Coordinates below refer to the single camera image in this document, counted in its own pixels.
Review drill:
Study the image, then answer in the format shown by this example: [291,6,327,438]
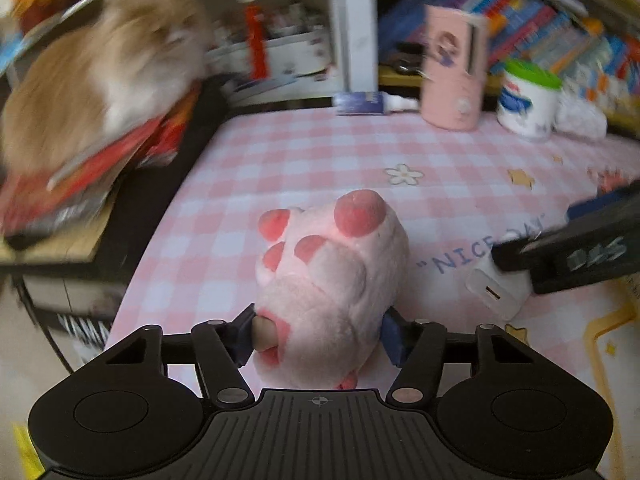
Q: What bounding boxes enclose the white power adapter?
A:
[465,252,533,322]

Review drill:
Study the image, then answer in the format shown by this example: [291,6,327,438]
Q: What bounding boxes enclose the pink paw plush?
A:
[252,190,409,389]

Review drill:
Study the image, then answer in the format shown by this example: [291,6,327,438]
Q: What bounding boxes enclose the white yellow desk mat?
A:
[584,301,640,479]

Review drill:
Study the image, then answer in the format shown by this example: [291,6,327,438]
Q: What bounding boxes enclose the white quilted pouch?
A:
[553,93,608,142]

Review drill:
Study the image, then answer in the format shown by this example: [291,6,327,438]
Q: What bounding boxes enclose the black electronic keyboard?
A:
[0,77,227,286]

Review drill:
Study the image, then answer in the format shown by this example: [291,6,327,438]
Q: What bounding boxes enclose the pink checkered tablecloth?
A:
[104,106,640,461]

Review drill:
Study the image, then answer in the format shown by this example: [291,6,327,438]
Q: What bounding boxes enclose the white jar green lid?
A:
[497,60,563,141]

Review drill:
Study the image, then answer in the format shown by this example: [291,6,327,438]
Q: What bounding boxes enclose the row of colourful books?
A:
[378,0,639,120]

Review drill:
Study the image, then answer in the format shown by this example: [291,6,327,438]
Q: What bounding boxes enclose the keyboard stand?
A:
[14,278,114,376]

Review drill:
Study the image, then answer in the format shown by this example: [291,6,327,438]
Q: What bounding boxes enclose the red books under cat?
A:
[1,82,201,236]

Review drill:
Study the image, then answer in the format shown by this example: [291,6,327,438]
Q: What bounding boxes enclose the blue spray bottle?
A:
[332,91,420,116]

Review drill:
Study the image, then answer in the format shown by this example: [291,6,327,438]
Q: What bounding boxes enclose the pink humidifier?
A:
[420,6,489,131]

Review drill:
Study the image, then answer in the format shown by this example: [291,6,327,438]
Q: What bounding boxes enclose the red doll figurine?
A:
[238,0,269,80]

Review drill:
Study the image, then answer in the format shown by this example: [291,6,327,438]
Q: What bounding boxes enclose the orange and white cat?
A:
[1,0,213,174]

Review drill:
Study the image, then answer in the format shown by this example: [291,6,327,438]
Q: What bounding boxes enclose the white pen holder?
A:
[206,28,332,86]

